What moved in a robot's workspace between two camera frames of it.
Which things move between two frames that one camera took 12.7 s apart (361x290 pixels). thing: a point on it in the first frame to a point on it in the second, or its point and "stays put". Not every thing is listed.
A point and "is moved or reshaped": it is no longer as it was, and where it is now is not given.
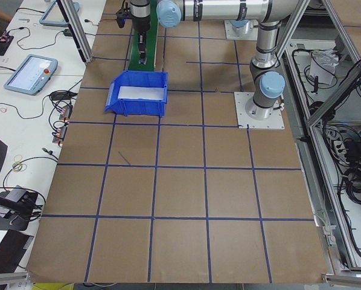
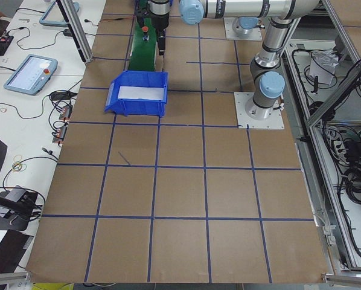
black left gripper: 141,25 to 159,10
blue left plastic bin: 139,93 stays put
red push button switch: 143,59 is moved or reshaped
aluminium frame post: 77,28 stays put
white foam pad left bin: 143,92 stays put
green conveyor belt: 151,43 stays put
